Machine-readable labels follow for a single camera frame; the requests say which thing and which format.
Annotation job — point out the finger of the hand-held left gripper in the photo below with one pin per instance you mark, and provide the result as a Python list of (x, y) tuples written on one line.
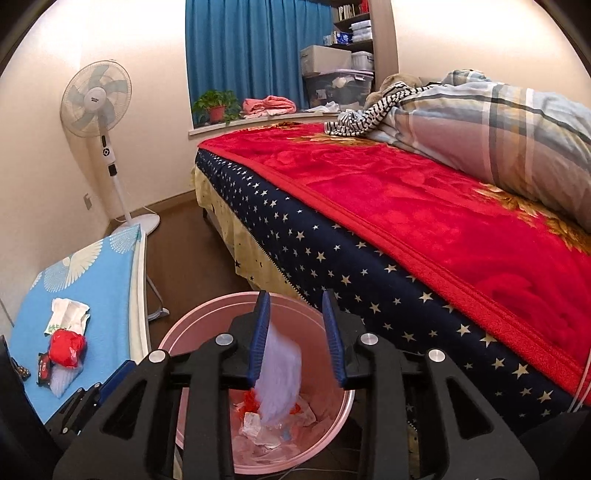
[(115, 381)]

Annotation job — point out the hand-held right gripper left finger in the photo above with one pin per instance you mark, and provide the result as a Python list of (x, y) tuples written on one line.
[(261, 341)]

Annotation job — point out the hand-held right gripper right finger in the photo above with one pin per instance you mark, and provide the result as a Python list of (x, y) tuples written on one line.
[(333, 341)]

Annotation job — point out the clear plastic bag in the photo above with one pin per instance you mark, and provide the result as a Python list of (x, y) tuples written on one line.
[(64, 383)]

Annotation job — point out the pink trash bin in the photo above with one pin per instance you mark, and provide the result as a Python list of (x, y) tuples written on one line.
[(207, 318)]

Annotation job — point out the red plastic bag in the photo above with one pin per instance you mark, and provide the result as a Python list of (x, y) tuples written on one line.
[(67, 348)]

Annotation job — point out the orange plastic bag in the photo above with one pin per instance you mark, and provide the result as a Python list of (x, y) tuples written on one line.
[(249, 401)]

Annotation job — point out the black red snack packet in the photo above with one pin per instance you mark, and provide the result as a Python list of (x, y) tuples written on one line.
[(45, 369)]

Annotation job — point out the black floral cloth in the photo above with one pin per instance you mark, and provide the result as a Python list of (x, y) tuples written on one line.
[(21, 367)]

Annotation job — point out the white paper bag green print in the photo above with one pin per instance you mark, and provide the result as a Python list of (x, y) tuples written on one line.
[(64, 316)]

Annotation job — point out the white tissue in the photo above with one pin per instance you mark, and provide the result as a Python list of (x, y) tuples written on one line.
[(254, 424)]

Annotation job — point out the bed with star-print cover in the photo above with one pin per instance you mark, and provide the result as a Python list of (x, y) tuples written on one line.
[(323, 258)]

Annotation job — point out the white folding table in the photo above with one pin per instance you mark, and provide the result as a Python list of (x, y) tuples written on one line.
[(138, 300)]

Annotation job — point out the red fleece blanket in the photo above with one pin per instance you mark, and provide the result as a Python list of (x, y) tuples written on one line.
[(392, 207)]

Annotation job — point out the white windowsill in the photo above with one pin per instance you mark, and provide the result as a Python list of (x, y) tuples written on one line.
[(203, 131)]

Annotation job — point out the striped garment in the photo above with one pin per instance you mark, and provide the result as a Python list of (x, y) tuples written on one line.
[(360, 120)]

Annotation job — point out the potted green plant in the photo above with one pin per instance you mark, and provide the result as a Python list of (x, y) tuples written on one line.
[(217, 113)]

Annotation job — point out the white folded cloth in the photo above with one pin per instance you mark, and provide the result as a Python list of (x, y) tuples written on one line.
[(325, 107)]

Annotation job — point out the pink folded clothes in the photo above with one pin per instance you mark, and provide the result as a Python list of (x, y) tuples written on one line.
[(270, 106)]

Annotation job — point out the clear storage box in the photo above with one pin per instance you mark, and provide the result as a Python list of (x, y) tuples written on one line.
[(323, 92)]

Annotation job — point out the plaid quilt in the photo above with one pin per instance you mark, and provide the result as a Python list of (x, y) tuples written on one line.
[(485, 134)]

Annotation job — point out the beige plush toy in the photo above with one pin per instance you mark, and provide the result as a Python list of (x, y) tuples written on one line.
[(392, 83)]

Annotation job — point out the small white storage box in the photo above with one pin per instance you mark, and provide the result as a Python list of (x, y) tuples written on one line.
[(362, 62)]

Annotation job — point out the grey cardboard box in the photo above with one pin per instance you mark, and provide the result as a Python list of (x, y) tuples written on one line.
[(323, 60)]

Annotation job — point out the white standing fan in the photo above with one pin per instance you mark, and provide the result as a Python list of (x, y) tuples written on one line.
[(94, 99)]

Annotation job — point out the blue curtain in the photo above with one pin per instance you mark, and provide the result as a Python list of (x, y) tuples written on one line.
[(254, 55)]

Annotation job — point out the blue white tissue pack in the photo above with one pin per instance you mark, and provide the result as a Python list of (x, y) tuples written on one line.
[(341, 38)]

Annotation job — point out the wooden bookshelf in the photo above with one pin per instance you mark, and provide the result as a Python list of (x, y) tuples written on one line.
[(385, 37)]

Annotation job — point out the white shelf containers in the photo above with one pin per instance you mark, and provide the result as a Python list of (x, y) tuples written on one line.
[(361, 31)]

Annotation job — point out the row of books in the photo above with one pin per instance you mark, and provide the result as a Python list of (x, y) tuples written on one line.
[(353, 11)]

